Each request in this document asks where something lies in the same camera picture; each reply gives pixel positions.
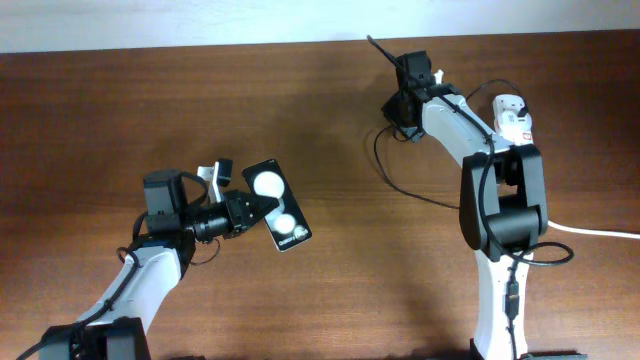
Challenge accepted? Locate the white usb wall charger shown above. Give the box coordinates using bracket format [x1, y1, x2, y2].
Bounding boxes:
[492, 94, 532, 136]

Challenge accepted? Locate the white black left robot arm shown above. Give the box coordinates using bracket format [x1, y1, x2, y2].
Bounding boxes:
[21, 166, 279, 359]

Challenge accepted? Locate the black smartphone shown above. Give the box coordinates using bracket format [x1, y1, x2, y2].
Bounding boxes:
[242, 159, 312, 252]

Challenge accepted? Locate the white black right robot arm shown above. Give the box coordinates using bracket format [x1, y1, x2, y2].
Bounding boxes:
[382, 51, 548, 359]

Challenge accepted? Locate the white power strip cord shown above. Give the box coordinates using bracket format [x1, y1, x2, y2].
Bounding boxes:
[547, 220, 640, 241]

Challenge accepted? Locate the black usb charging cable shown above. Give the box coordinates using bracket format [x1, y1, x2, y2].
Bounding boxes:
[372, 78, 530, 210]

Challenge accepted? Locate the white power strip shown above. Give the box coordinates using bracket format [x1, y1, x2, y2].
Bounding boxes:
[500, 128, 534, 146]

